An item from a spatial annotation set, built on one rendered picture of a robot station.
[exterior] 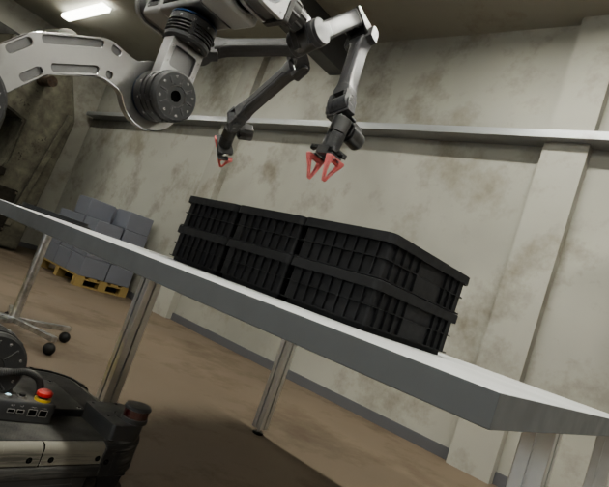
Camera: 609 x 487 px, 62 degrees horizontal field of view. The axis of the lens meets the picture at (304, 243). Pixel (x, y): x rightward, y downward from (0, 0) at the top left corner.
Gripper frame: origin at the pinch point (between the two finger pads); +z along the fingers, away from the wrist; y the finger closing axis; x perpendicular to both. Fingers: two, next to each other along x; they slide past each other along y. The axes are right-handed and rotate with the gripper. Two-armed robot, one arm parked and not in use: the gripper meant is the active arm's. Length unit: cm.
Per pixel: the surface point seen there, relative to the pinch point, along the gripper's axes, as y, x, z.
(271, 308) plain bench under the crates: -55, 46, 38
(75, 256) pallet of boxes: 489, -143, 91
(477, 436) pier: 32, -253, 67
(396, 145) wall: 186, -236, -131
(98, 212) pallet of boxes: 507, -150, 34
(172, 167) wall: 508, -211, -59
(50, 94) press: 658, -80, -85
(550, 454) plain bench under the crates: -79, -14, 43
